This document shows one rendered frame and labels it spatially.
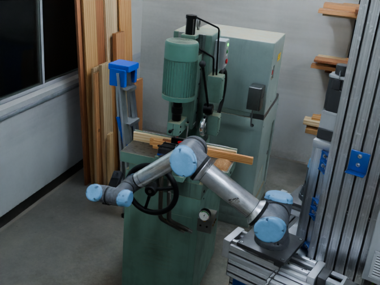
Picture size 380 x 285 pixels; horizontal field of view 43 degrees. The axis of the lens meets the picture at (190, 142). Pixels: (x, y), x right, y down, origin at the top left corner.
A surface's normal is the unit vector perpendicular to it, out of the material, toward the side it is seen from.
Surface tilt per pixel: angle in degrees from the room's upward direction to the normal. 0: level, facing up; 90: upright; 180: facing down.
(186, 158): 88
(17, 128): 90
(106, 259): 0
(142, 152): 0
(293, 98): 90
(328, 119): 90
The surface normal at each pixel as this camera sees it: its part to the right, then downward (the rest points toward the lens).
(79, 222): 0.08, -0.92
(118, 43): 0.94, 0.15
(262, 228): -0.21, 0.42
